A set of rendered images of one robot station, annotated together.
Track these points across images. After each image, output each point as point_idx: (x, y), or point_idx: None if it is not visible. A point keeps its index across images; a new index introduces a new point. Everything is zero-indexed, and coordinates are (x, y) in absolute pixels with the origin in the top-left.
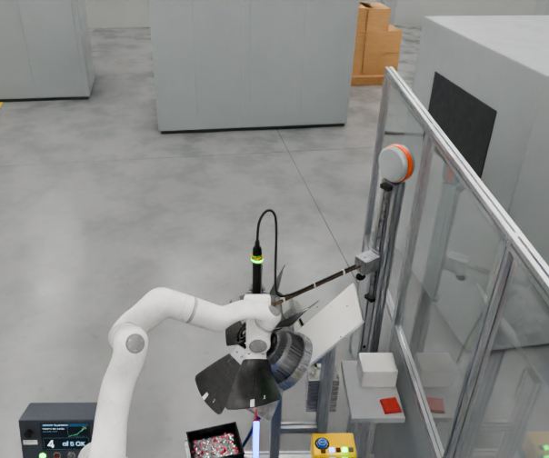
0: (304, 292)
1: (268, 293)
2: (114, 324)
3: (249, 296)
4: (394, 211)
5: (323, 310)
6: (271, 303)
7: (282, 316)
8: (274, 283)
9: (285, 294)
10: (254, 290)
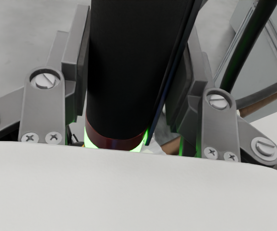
0: None
1: (254, 128)
2: None
3: None
4: None
5: (262, 123)
6: (180, 136)
7: (161, 116)
8: (251, 36)
9: (244, 100)
10: (110, 76)
